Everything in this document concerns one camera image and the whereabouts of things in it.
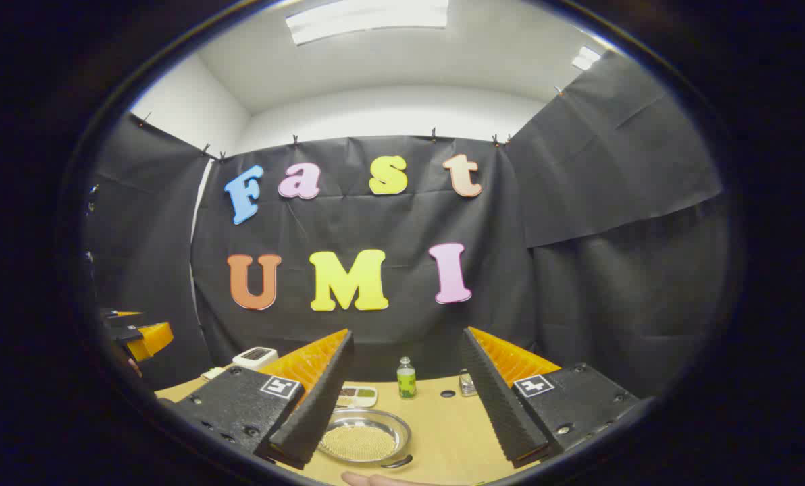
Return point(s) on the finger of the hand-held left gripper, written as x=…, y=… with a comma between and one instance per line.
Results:
x=124, y=313
x=152, y=339

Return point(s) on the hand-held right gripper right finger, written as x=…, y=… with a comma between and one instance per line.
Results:
x=500, y=405

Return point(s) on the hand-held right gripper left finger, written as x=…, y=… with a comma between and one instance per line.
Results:
x=315, y=412

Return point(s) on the stainless steel pot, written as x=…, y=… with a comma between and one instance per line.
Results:
x=365, y=417

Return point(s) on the white divided bean dish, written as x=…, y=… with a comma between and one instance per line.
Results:
x=358, y=395

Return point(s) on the pile of soybeans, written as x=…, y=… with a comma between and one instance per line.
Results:
x=358, y=442

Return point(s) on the white sandwich tray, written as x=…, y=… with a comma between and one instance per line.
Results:
x=212, y=373

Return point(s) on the white toaster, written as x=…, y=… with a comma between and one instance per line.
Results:
x=255, y=356

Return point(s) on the green tea bottle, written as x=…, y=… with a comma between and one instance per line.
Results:
x=406, y=381

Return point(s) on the black backdrop cloth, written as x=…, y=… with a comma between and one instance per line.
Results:
x=578, y=304

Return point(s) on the small ceiling light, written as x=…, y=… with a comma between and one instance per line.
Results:
x=586, y=58

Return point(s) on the long ceiling light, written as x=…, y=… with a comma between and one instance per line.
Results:
x=369, y=17

